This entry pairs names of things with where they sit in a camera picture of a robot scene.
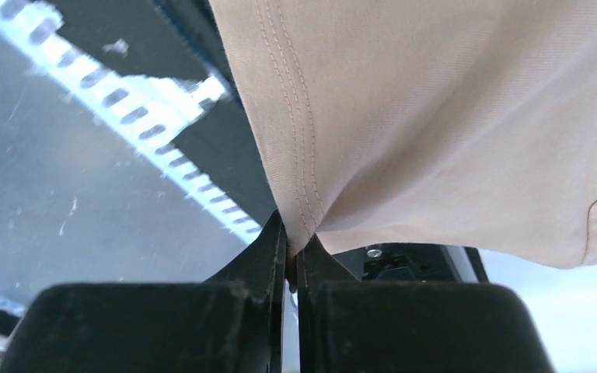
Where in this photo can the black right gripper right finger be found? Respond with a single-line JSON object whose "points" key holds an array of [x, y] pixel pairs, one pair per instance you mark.
{"points": [[348, 325]]}

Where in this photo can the beige t shirt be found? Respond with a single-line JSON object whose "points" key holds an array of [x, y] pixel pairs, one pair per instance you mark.
{"points": [[464, 123]]}

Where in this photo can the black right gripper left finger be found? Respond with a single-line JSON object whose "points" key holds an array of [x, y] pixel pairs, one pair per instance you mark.
{"points": [[232, 322]]}

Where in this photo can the white slotted cable duct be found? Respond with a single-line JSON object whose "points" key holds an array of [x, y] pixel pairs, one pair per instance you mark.
{"points": [[148, 113]]}

